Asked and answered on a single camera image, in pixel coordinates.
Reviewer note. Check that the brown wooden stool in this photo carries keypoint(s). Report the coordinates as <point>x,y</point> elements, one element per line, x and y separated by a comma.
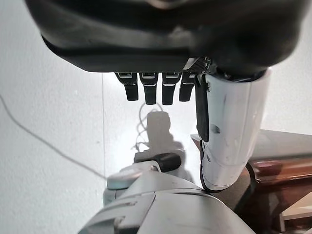
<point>280,175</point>

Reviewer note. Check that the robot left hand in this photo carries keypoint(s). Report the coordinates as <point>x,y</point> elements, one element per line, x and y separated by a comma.
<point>158,36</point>

